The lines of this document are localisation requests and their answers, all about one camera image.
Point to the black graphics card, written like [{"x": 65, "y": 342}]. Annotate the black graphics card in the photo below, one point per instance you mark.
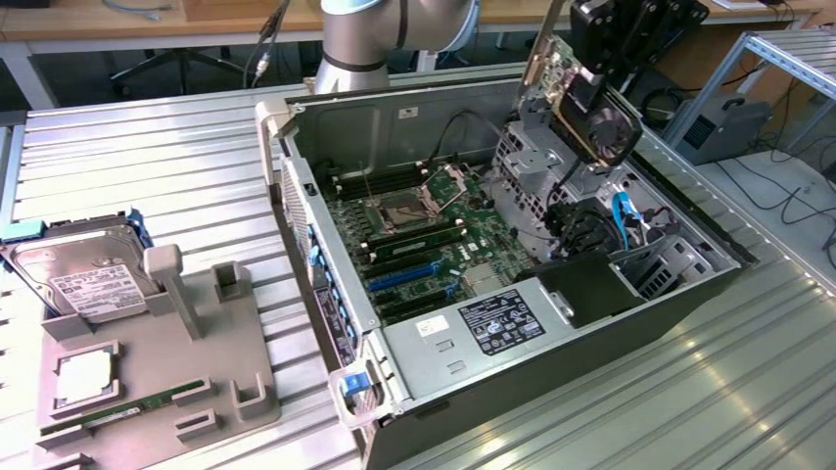
[{"x": 613, "y": 132}]

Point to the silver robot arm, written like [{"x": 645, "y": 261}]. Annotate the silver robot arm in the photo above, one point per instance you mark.
[{"x": 392, "y": 24}]

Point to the wooden desk with white legs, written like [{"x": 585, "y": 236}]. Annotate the wooden desk with white legs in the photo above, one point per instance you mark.
[{"x": 751, "y": 14}]

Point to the grey floor machine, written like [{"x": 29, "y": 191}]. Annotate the grey floor machine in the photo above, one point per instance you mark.
[{"x": 731, "y": 132}]

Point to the metal drive cage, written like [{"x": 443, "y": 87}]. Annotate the metal drive cage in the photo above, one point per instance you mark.
[{"x": 529, "y": 161}]

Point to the metal socket cover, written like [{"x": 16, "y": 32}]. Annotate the metal socket cover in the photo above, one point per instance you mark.
[{"x": 447, "y": 183}]

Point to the black RAM slot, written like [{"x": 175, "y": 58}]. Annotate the black RAM slot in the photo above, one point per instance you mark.
[
  {"x": 379, "y": 177},
  {"x": 381, "y": 188}
]

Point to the CPU socket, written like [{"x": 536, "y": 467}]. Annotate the CPU socket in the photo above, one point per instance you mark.
[{"x": 401, "y": 213}]

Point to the metal disk bay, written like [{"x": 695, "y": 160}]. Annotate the metal disk bay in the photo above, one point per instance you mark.
[{"x": 660, "y": 279}]

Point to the RAM stick with white label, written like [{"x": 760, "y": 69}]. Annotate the RAM stick with white label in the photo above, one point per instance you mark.
[{"x": 411, "y": 247}]

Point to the black plastic air shroud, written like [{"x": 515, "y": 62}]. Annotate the black plastic air shroud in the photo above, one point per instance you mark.
[{"x": 588, "y": 289}]

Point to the silver chipset heatsink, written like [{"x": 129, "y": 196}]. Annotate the silver chipset heatsink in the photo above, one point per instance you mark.
[{"x": 487, "y": 280}]

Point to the wooden box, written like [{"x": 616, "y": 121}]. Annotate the wooden box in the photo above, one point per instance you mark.
[{"x": 228, "y": 10}]

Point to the blue expansion slot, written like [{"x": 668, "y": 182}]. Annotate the blue expansion slot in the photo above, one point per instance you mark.
[{"x": 401, "y": 279}]

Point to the black expansion slot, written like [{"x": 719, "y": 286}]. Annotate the black expansion slot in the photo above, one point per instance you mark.
[
  {"x": 417, "y": 308},
  {"x": 408, "y": 296}
]

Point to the black office chair base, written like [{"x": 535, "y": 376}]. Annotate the black office chair base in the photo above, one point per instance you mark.
[{"x": 183, "y": 59}]

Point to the open grey PC case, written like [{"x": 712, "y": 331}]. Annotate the open grey PC case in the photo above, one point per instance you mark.
[{"x": 588, "y": 352}]

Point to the grey power supply unit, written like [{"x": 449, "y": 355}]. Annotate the grey power supply unit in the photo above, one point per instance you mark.
[{"x": 417, "y": 362}]

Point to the long wooden desk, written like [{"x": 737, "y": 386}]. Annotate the long wooden desk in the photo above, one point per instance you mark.
[{"x": 65, "y": 27}]

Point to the hard disk with blue carrier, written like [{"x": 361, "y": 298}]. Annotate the hard disk with blue carrier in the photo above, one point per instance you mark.
[{"x": 72, "y": 274}]

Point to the grey parts rack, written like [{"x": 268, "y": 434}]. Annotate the grey parts rack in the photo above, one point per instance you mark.
[{"x": 163, "y": 362}]

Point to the green RAM stick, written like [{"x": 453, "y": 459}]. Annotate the green RAM stick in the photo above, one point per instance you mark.
[{"x": 131, "y": 407}]

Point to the silver CPU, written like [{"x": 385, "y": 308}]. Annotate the silver CPU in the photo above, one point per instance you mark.
[{"x": 83, "y": 377}]

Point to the aluminium frame table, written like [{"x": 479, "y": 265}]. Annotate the aluminium frame table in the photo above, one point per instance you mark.
[{"x": 784, "y": 49}]

